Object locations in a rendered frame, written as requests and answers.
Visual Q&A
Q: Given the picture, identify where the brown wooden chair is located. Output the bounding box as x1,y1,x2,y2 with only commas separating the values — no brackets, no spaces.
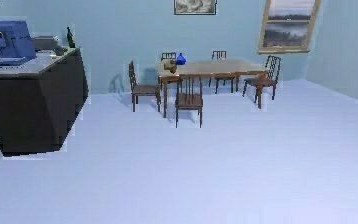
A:
242,54,282,104
158,51,183,92
208,50,235,95
174,74,204,129
128,60,162,113

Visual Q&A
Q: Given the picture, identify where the dark green bottle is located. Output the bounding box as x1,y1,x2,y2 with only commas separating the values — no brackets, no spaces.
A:
66,26,76,49

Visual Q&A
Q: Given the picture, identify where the tan brown lumpy object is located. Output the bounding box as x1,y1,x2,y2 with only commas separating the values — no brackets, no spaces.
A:
163,59,178,75

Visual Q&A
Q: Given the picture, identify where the blue vase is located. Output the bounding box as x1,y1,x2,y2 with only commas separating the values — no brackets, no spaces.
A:
176,52,188,66

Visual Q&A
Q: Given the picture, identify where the brown wooden dining table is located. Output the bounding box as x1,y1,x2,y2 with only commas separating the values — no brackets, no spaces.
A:
155,58,268,119

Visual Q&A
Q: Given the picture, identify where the wooden framed window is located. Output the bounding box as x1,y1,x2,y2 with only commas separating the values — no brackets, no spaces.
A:
257,0,322,55

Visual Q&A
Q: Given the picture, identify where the dark kitchen counter cabinet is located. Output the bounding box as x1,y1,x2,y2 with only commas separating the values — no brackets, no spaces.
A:
0,47,90,157

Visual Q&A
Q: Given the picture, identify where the grey toaster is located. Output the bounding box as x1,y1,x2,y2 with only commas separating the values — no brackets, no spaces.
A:
31,35,65,56

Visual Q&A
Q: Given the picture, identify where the blue coffee machine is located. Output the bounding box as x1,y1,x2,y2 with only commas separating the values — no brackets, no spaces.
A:
0,20,38,68

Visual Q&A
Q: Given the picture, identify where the framed grey wall picture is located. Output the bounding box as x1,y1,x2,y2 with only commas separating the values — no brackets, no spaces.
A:
173,0,218,16

